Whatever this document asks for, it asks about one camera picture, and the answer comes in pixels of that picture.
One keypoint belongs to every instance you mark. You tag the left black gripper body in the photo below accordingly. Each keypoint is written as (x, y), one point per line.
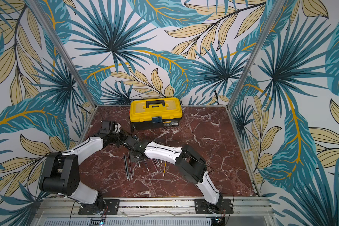
(118, 138)

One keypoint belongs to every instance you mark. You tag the dark blue printed pencil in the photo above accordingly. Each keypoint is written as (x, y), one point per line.
(130, 168)

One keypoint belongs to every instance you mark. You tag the aluminium front rail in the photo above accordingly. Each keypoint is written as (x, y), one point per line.
(158, 207)

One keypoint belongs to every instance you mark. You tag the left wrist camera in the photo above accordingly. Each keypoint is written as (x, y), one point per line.
(108, 127)

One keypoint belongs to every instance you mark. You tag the yellow black toolbox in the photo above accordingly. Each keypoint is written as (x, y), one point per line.
(156, 113)

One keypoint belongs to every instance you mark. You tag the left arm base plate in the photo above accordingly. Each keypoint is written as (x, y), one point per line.
(102, 207)

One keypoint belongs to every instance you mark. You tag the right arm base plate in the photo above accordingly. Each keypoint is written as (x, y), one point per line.
(223, 206)

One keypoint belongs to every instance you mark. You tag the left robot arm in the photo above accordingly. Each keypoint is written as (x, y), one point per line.
(61, 174)

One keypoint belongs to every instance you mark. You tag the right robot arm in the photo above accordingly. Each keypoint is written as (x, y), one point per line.
(190, 164)

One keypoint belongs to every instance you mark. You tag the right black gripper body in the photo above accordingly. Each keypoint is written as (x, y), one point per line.
(134, 155)

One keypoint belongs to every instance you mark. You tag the green pencil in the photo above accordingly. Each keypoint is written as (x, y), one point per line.
(128, 168)

